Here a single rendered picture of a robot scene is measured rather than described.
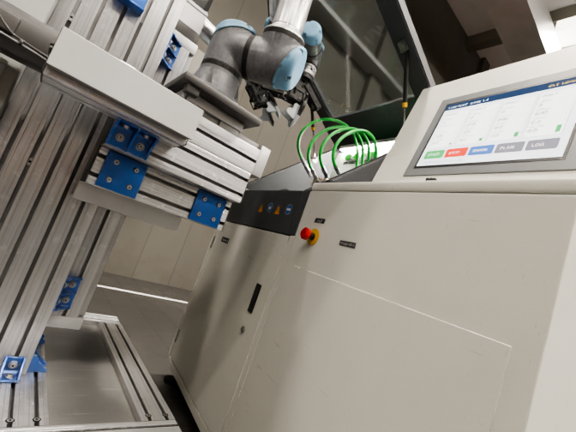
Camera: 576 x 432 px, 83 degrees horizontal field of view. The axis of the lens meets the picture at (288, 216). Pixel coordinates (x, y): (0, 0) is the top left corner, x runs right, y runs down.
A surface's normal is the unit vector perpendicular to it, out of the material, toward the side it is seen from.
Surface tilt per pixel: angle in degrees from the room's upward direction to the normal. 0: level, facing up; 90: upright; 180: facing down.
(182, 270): 90
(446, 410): 90
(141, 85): 90
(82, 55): 90
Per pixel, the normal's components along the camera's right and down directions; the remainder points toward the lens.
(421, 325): -0.78, -0.35
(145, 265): 0.61, 0.11
